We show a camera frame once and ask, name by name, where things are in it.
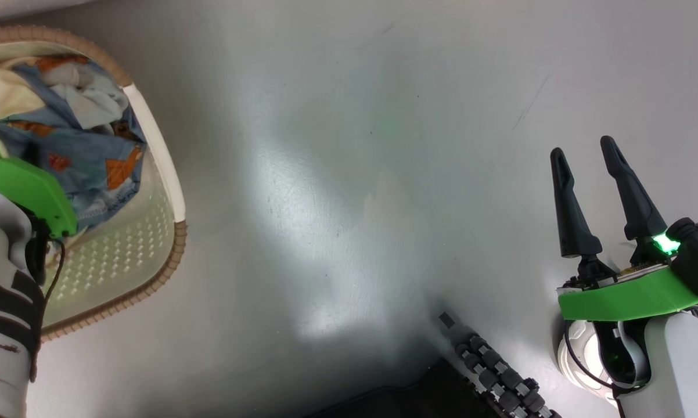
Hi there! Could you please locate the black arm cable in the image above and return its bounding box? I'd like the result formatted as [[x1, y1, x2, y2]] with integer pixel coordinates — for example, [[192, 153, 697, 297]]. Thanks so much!
[[564, 319, 625, 418], [33, 232, 66, 384]]

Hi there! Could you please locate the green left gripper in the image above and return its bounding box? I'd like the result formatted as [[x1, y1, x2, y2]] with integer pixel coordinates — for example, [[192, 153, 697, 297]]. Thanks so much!
[[0, 123, 78, 239]]

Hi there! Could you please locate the cream perforated laundry basket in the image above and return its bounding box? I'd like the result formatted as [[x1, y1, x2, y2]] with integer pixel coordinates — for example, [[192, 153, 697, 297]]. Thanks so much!
[[0, 24, 188, 342]]

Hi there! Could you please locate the blue printed garment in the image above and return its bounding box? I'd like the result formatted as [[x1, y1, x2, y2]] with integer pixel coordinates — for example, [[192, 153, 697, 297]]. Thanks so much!
[[0, 55, 147, 233]]

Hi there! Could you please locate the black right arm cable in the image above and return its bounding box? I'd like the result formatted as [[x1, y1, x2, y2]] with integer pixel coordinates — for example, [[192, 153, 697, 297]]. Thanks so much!
[[564, 319, 625, 418]]

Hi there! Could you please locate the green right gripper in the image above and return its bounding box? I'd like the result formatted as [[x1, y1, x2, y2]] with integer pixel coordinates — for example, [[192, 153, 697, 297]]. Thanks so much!
[[550, 136, 698, 323]]

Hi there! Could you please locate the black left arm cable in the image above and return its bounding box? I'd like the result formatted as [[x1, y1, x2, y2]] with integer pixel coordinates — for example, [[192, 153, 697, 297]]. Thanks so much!
[[33, 232, 66, 384]]

